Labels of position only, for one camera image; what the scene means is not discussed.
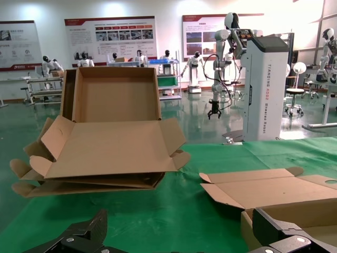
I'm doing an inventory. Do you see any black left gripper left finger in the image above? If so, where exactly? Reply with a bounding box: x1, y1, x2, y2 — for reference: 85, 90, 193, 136
25, 209, 119, 253

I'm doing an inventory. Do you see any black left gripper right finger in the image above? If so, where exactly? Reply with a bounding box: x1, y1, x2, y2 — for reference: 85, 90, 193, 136
247, 207, 337, 253

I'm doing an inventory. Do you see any green table cloth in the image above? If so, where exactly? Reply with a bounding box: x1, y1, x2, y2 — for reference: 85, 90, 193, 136
0, 137, 337, 253

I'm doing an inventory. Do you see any white wheeled robot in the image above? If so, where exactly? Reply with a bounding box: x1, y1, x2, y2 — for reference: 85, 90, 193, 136
207, 12, 290, 142

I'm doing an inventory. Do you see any black rolling stool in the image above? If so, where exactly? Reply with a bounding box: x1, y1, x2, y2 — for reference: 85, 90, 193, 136
285, 88, 305, 117

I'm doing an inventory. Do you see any low metal roller rack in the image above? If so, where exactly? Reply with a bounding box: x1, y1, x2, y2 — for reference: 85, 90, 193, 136
25, 76, 64, 104

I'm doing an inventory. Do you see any white standing fan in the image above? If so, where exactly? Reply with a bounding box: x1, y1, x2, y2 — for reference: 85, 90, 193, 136
293, 62, 306, 89

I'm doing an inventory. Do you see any green plastic crate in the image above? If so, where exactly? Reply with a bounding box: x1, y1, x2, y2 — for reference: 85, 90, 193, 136
157, 76, 177, 87

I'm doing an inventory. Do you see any dark equipment cabinet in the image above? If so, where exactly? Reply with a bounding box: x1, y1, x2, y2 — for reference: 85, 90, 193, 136
279, 32, 295, 87

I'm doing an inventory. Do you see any white desk frame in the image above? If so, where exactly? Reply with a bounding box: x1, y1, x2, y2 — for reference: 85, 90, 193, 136
302, 80, 337, 130

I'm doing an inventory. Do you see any white red wall poster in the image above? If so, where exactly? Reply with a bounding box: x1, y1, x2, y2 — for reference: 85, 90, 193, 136
64, 15, 158, 66
181, 14, 265, 61
0, 21, 43, 72

